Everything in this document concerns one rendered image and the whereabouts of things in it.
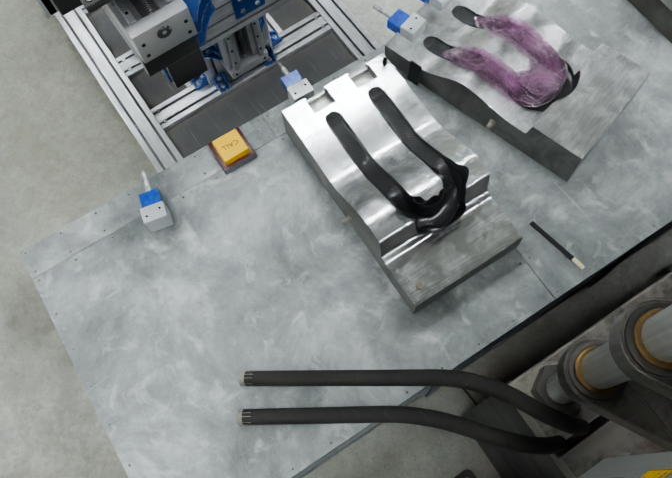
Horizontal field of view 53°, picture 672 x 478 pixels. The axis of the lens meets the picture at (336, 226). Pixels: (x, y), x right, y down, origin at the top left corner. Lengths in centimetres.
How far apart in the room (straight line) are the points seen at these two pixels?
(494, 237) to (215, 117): 119
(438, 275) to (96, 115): 167
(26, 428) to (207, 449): 110
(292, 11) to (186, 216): 118
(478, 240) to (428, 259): 11
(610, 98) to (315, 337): 78
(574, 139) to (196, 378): 89
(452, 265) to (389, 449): 92
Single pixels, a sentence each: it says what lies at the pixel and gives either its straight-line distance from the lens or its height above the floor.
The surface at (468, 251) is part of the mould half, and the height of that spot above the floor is 86.
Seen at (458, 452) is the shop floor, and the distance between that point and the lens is 214.
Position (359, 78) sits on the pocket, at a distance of 151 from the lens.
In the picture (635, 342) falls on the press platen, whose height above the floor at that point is 129.
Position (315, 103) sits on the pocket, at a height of 86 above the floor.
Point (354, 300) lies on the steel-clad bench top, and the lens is 136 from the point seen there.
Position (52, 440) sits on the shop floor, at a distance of 233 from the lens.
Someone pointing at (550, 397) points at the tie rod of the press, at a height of 83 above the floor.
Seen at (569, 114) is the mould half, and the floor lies 91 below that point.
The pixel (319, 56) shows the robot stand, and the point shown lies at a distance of 234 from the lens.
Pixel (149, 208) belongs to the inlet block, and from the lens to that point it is 144.
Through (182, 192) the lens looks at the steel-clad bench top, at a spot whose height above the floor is 80.
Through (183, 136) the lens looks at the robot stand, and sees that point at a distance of 226.
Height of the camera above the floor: 212
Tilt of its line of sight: 69 degrees down
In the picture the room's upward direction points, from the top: 7 degrees counter-clockwise
